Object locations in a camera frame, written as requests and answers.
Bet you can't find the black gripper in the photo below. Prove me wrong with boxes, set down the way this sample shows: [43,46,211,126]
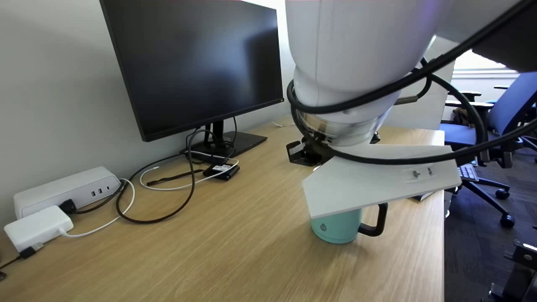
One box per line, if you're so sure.
[285,135,337,166]

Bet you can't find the teal insulated mug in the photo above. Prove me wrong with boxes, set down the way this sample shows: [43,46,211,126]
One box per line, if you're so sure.
[310,203,387,245]

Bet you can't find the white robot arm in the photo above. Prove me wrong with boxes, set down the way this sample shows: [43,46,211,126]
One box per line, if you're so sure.
[285,0,535,168]

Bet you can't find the small black adapter dongle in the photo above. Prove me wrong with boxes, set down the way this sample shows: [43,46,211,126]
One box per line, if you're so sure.
[203,165,240,182]

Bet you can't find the dark purple notebook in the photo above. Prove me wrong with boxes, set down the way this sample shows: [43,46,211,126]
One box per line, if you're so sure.
[409,192,434,202]

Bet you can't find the black computer monitor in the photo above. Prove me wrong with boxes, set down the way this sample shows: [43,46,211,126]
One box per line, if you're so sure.
[99,0,283,158]

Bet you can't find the blue office chair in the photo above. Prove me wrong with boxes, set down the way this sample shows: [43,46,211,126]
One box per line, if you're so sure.
[439,73,537,229]

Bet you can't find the white power strip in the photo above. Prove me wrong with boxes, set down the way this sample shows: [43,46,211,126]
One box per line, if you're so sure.
[13,166,121,218]

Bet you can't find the white power adapter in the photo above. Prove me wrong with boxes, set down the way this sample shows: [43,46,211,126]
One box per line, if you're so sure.
[3,207,74,252]

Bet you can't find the white cable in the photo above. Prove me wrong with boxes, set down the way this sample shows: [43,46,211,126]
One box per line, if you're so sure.
[58,160,240,242]

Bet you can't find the black cable loop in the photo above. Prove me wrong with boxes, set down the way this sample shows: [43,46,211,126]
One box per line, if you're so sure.
[58,125,240,227]

